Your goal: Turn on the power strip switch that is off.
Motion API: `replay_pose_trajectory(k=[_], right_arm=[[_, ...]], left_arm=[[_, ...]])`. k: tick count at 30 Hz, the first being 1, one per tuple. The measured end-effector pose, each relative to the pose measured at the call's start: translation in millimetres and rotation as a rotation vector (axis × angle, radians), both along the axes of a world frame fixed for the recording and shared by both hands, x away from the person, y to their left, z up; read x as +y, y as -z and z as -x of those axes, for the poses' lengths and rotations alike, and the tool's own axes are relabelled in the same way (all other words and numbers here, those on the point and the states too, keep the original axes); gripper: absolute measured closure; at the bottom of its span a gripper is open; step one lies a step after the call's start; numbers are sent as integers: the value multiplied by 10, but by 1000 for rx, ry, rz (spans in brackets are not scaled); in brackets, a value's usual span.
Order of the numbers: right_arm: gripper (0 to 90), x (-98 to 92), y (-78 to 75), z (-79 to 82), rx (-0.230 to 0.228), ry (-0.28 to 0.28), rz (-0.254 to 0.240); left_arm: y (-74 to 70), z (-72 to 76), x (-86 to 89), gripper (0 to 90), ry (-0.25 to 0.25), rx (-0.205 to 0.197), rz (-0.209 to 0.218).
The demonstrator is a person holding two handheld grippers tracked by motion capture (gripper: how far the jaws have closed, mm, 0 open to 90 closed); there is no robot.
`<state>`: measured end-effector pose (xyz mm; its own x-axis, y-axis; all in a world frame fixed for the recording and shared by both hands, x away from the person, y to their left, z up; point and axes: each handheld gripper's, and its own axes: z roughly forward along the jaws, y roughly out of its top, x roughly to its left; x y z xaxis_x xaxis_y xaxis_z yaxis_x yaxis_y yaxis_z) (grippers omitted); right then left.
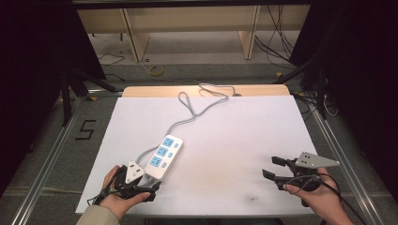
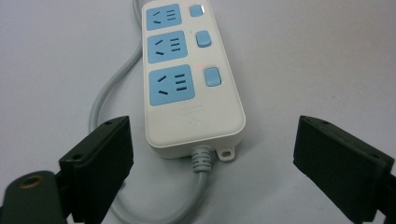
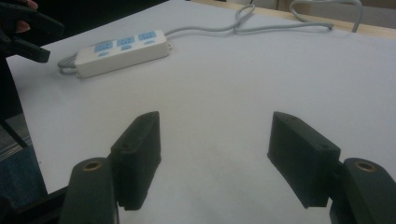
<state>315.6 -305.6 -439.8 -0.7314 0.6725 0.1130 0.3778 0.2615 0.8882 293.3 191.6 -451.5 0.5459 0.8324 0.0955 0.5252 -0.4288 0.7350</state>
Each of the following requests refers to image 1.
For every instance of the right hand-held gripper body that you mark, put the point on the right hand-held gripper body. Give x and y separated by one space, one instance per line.
314 161

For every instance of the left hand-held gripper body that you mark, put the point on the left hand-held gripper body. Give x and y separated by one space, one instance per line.
134 173

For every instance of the white power strip blue sockets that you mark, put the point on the white power strip blue sockets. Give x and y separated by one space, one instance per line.
161 153

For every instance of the person's left hand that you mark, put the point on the person's left hand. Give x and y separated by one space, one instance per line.
120 204

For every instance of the person's right hand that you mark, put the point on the person's right hand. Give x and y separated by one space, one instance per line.
322 198

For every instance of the white table cover sheet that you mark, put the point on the white table cover sheet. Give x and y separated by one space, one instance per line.
234 140

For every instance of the black metal stand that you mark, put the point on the black metal stand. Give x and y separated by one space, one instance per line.
320 87
65 93

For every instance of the dark plug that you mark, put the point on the dark plug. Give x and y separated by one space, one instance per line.
237 94

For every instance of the yellow tape roll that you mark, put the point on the yellow tape roll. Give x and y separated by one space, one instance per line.
155 74

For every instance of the black curtain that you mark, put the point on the black curtain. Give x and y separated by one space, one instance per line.
359 62
31 62

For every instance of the light wooden desk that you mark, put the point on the light wooden desk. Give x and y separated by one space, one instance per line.
187 18

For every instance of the aluminium floor rail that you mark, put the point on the aluminium floor rail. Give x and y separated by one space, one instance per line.
47 162
344 162

